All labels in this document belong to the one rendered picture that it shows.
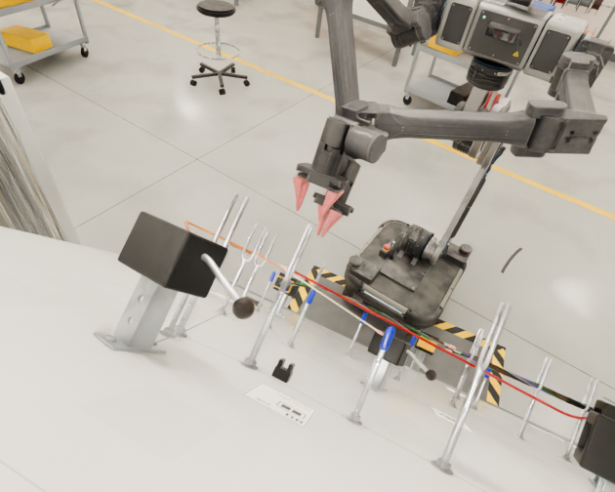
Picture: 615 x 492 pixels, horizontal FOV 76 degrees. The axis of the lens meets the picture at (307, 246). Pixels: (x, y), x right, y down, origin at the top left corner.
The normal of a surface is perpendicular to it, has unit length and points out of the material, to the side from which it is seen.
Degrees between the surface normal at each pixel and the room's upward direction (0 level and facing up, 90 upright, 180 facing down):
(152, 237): 41
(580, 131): 86
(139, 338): 75
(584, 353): 0
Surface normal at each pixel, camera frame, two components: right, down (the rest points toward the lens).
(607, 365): 0.11, -0.69
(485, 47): -0.56, 0.55
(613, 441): -0.45, -0.29
